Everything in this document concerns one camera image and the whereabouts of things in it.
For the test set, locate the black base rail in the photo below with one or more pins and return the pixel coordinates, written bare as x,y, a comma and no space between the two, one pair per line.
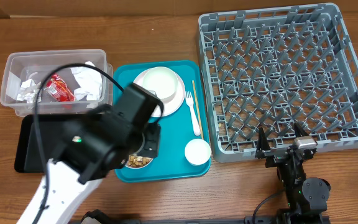
98,216

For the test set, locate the wooden chopstick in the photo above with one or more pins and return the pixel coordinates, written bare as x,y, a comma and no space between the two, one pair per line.
197,109

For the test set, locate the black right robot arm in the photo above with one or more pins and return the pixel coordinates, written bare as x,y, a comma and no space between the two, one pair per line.
307,197

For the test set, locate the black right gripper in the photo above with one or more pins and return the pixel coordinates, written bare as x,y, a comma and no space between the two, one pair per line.
279,155

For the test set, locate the white napkin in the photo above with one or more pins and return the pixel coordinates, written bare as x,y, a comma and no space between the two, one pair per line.
90,82

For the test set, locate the red snack wrapper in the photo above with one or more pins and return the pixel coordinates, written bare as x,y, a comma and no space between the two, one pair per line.
58,89

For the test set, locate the white bowl on plate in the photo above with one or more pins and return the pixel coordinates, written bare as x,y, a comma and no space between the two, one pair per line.
162,81

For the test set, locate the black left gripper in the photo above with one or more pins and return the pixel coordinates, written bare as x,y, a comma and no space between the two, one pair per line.
152,147

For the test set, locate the small crumpled paper ball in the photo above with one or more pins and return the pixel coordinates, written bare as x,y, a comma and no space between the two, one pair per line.
28,91

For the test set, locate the clear plastic bin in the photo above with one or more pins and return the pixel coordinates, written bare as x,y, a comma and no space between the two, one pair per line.
36,65

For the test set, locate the pink plate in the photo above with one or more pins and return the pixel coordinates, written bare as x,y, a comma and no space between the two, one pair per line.
172,105

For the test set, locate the pink plastic fork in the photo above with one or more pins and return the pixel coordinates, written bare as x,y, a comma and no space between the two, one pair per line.
194,121

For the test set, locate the teal plastic tray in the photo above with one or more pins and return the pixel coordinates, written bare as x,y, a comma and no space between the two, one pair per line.
176,130

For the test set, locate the white paper cup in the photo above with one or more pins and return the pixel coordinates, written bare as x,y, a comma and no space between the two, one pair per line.
197,152

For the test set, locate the grey dishwasher rack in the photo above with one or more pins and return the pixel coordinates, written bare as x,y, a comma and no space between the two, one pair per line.
274,67

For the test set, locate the black tray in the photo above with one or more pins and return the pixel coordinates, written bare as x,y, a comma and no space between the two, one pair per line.
27,156

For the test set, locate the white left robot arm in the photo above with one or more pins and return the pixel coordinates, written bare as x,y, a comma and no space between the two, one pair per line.
90,147

